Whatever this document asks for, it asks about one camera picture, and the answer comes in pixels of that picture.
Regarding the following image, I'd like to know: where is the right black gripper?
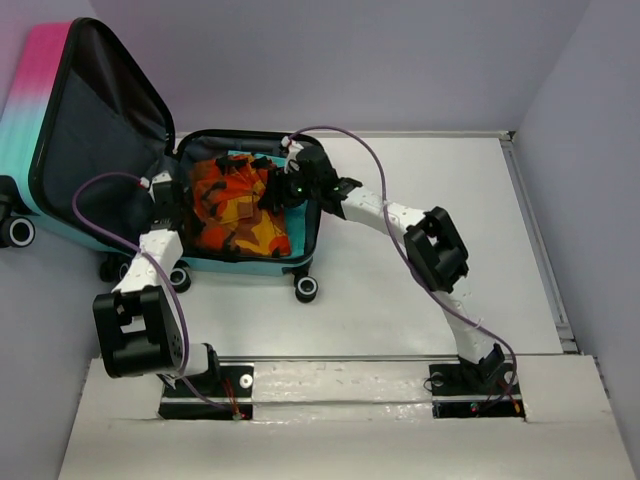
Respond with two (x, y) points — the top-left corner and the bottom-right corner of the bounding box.
(257, 164), (320, 212)

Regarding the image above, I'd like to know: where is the orange camouflage garment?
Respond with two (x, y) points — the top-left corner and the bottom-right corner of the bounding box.
(190, 153), (292, 258)

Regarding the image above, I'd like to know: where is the pink teal kids suitcase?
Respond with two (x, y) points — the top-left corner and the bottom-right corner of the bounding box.
(1, 18), (321, 303)

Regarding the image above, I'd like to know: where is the teal shirt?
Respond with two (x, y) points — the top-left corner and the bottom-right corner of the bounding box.
(252, 153), (315, 259)

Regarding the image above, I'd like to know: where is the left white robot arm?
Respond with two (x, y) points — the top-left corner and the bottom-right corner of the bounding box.
(93, 171), (221, 395)

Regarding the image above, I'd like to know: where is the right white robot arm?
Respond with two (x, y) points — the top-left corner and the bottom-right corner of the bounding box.
(261, 138), (504, 392)

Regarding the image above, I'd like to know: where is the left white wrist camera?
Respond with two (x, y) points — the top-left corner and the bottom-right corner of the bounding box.
(138, 171), (173, 202)

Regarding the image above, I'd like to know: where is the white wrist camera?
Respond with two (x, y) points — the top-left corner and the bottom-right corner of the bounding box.
(280, 136), (305, 161)
(138, 171), (173, 202)

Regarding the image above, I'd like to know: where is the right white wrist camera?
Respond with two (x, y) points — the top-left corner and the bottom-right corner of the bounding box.
(280, 136), (305, 161)

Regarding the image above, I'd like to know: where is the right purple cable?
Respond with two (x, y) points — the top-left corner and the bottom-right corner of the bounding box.
(292, 124), (519, 406)

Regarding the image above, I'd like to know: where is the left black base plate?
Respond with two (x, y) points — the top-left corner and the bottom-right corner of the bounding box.
(157, 362), (255, 421)

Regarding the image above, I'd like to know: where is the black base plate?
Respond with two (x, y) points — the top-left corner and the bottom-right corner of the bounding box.
(423, 363), (526, 419)
(157, 362), (255, 421)

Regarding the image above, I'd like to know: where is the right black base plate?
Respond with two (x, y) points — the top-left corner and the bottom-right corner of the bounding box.
(423, 363), (526, 419)

